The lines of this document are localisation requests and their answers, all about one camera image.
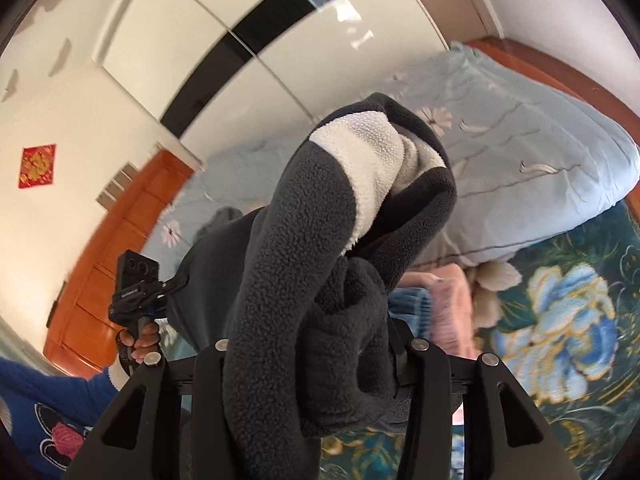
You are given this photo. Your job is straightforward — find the blue garment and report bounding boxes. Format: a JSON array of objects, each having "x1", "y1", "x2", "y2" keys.
[{"x1": 387, "y1": 287, "x2": 434, "y2": 342}]

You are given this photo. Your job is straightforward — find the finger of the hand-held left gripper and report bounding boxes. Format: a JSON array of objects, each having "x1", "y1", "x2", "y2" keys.
[{"x1": 157, "y1": 272, "x2": 193, "y2": 302}]

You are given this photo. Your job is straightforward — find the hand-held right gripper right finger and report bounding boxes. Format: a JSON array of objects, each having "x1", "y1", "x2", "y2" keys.
[{"x1": 387, "y1": 320, "x2": 583, "y2": 480}]

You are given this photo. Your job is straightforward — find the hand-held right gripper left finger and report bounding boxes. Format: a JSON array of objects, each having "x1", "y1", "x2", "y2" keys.
[{"x1": 65, "y1": 337, "x2": 237, "y2": 480}]

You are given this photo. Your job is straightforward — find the dark grey cloth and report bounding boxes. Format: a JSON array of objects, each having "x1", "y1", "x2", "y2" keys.
[{"x1": 196, "y1": 206, "x2": 257, "y2": 241}]

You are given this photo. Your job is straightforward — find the wooden bed frame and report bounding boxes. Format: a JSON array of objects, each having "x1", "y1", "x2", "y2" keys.
[{"x1": 465, "y1": 35, "x2": 640, "y2": 147}]

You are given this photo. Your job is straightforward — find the red wall decoration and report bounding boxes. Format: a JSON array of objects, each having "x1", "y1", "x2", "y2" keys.
[{"x1": 18, "y1": 144, "x2": 57, "y2": 190}]

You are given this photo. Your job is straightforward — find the light blue flowered quilt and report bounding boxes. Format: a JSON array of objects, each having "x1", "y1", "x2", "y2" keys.
[{"x1": 142, "y1": 42, "x2": 640, "y2": 271}]

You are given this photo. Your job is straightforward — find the white wardrobe with black stripe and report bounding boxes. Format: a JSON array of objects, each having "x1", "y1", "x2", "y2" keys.
[{"x1": 97, "y1": 0, "x2": 451, "y2": 171}]

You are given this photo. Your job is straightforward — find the teal floral blanket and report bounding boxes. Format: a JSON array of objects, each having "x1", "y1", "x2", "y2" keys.
[{"x1": 320, "y1": 200, "x2": 640, "y2": 480}]

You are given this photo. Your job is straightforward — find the wooden door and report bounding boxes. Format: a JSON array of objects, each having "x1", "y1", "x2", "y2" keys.
[{"x1": 42, "y1": 147, "x2": 197, "y2": 378}]

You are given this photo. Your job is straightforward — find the person's left hand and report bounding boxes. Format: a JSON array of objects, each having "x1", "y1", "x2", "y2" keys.
[{"x1": 119, "y1": 320, "x2": 162, "y2": 367}]

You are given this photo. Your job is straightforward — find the person's left forearm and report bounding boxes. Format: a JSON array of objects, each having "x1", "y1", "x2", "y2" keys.
[{"x1": 0, "y1": 357, "x2": 132, "y2": 428}]

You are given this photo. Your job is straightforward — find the pink garment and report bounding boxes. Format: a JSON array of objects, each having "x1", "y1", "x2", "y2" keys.
[{"x1": 400, "y1": 264, "x2": 482, "y2": 359}]

